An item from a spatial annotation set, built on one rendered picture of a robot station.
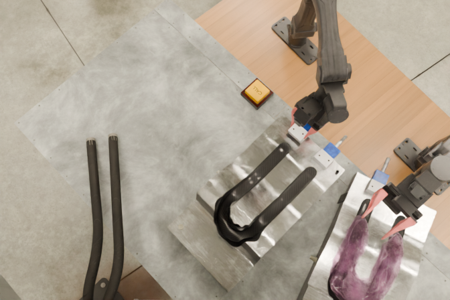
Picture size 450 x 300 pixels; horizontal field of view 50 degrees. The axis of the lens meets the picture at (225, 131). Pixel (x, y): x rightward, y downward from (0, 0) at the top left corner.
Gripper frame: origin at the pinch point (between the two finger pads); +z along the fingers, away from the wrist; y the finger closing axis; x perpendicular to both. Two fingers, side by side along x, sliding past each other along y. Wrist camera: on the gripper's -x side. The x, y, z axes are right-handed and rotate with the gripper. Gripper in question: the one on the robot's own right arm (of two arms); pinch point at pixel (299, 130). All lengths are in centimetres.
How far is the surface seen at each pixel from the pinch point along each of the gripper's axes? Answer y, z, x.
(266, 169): 0.7, 12.2, -9.6
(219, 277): 12.9, 30.9, -36.2
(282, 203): 11.2, 14.4, -13.0
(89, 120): -54, 33, -30
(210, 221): -0.5, 25.8, -28.3
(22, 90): -131, 105, 3
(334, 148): 10.9, 0.3, 5.3
